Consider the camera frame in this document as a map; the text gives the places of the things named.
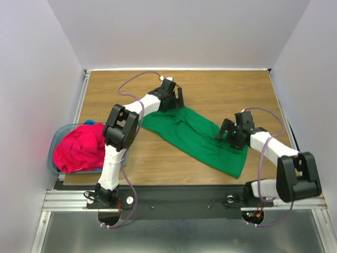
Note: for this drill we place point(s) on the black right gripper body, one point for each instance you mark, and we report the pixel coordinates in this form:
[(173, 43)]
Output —
[(229, 130)]

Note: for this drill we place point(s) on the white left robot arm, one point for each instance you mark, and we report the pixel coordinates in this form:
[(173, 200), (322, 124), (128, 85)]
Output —
[(120, 131)]

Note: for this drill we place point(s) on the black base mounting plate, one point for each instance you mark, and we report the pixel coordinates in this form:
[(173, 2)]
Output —
[(171, 203)]

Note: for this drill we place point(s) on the pink t shirt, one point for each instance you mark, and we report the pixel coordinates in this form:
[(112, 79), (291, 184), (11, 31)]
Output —
[(79, 150)]

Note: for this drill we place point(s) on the blue t shirt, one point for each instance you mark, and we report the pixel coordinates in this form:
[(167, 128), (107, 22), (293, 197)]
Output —
[(91, 122)]

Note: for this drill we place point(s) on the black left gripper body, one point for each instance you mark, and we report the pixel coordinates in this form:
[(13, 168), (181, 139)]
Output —
[(172, 104)]

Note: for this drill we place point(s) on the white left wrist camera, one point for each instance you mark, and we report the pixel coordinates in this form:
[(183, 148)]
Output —
[(162, 78)]

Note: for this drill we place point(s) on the grey plastic bin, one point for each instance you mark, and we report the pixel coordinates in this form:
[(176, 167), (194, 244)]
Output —
[(54, 142)]

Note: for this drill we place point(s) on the green t shirt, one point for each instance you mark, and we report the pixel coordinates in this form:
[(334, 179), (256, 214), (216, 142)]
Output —
[(195, 135)]

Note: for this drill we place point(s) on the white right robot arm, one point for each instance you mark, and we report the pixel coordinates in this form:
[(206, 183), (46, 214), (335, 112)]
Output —
[(297, 176)]

